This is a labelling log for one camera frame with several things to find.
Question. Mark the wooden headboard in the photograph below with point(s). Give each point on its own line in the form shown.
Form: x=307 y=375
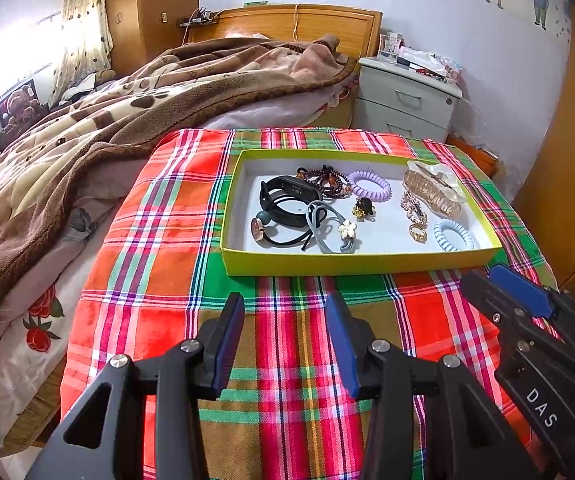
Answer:
x=277 y=25

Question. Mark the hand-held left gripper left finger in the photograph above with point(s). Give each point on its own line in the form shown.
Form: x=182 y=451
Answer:
x=230 y=342

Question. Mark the heap of small packets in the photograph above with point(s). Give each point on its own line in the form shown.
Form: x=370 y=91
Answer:
x=430 y=62

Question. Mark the black fitness band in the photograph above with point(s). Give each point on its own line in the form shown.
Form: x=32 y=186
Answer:
x=292 y=185

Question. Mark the rhinestone hair clip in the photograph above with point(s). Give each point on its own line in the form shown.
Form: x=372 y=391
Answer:
x=412 y=207

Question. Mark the clear glass cup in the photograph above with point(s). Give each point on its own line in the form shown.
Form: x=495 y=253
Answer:
x=390 y=46

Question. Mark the teddy bear picture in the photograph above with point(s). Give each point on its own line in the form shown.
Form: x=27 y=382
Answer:
x=17 y=102

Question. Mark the yellow cardboard box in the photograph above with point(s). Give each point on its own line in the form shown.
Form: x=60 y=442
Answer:
x=342 y=264

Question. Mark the beige hair claw clip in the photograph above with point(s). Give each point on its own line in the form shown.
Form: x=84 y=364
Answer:
x=432 y=194

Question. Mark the dotted cream curtain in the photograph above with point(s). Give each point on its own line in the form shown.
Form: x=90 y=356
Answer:
x=82 y=35

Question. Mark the white floral bed sheet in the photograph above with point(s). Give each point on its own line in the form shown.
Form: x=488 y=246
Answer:
x=17 y=360

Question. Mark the wooden wardrobe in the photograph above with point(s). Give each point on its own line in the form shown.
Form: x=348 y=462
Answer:
x=152 y=10

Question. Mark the power strip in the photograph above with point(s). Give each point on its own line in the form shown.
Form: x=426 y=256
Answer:
x=197 y=19

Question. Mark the grey nightstand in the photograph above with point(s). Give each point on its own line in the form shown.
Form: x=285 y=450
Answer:
x=402 y=100

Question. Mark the red green plaid cloth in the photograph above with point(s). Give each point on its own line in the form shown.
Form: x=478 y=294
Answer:
x=142 y=285

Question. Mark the brown fleece blanket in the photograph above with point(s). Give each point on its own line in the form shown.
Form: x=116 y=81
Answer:
x=117 y=110

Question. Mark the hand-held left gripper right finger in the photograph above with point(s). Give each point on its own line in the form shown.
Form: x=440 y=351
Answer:
x=340 y=347

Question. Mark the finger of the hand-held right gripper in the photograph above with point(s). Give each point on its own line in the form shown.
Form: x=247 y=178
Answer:
x=522 y=292
x=487 y=300

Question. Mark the pearly white hair clip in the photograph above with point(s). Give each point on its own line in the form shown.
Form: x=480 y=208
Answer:
x=442 y=172

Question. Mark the orange wooden stool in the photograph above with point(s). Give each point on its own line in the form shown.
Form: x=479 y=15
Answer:
x=472 y=152

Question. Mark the wooden door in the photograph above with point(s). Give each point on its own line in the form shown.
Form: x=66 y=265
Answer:
x=567 y=160

